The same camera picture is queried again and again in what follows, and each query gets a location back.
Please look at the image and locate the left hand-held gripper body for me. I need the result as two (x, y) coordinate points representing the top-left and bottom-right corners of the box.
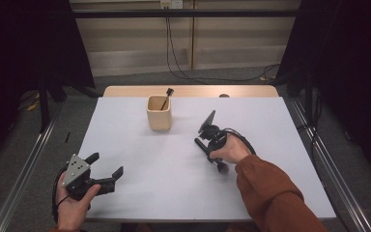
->
(61, 154), (116, 201)

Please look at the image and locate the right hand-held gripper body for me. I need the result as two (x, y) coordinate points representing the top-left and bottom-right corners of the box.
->
(197, 109), (230, 153)

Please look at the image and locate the beige square cup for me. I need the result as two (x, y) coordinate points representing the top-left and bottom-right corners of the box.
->
(146, 95), (173, 132)

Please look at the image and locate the thin black makeup brush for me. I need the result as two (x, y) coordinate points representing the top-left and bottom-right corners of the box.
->
(159, 87), (175, 111)

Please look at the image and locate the person's right hand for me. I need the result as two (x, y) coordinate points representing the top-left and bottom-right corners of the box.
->
(209, 134), (253, 165)

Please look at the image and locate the person's left hand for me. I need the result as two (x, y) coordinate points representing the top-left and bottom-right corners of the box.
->
(55, 180), (101, 231)

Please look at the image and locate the white table mat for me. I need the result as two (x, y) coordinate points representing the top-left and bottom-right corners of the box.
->
(76, 96), (337, 222)

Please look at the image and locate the black metal stand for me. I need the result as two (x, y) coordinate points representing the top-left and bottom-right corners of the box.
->
(303, 69), (315, 128)
(38, 72), (101, 133)

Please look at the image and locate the yellow floor scrap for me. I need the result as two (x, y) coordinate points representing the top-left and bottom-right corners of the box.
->
(26, 93), (42, 112)

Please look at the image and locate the black horizontal bar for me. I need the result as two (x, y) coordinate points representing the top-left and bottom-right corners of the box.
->
(71, 9), (300, 19)

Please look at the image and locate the dark curtain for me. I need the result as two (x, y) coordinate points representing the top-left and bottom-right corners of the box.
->
(0, 0), (97, 173)
(275, 0), (371, 188)

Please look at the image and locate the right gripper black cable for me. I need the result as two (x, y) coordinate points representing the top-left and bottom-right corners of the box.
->
(222, 128), (257, 157)

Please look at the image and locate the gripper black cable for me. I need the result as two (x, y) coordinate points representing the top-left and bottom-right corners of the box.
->
(222, 128), (257, 157)
(51, 164), (71, 225)

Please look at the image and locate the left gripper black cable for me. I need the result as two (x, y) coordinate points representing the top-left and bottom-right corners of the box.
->
(51, 164), (71, 225)

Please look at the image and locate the aluminium rail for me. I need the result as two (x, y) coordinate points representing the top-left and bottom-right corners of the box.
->
(0, 105), (62, 232)
(291, 98), (371, 232)

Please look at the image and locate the black wall cable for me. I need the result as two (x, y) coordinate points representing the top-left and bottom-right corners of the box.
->
(165, 8), (282, 83)

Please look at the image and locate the black floor cable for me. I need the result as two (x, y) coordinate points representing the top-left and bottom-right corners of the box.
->
(298, 124), (321, 153)

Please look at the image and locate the white wall socket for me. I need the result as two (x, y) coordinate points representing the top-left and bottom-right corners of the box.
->
(159, 0), (184, 10)

